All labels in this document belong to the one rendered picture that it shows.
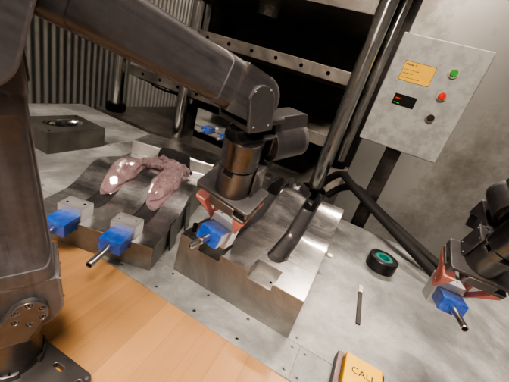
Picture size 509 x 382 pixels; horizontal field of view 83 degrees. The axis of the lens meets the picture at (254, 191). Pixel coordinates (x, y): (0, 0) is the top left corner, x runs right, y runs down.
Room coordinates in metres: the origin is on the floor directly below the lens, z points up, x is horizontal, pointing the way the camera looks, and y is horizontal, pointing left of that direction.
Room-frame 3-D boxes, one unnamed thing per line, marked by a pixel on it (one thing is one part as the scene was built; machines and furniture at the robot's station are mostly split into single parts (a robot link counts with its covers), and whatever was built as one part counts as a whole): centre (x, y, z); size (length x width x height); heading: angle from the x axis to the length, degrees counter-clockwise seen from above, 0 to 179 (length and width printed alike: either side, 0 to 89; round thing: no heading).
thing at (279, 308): (0.66, -0.09, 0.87); 0.50 x 0.26 x 0.14; 162
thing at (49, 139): (0.89, 0.68, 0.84); 0.20 x 0.15 x 0.07; 162
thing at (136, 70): (1.73, 0.18, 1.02); 1.10 x 0.74 x 0.05; 72
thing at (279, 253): (0.65, -0.08, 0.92); 0.35 x 0.16 x 0.09; 162
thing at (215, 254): (0.46, 0.04, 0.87); 0.05 x 0.05 x 0.04; 72
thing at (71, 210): (0.42, 0.33, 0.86); 0.13 x 0.05 x 0.05; 179
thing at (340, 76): (1.73, 0.18, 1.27); 1.10 x 0.74 x 0.05; 72
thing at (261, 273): (0.43, -0.06, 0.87); 0.05 x 0.05 x 0.04; 72
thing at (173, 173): (0.69, 0.27, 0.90); 0.26 x 0.18 x 0.08; 179
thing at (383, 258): (0.72, -0.41, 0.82); 0.08 x 0.08 x 0.04
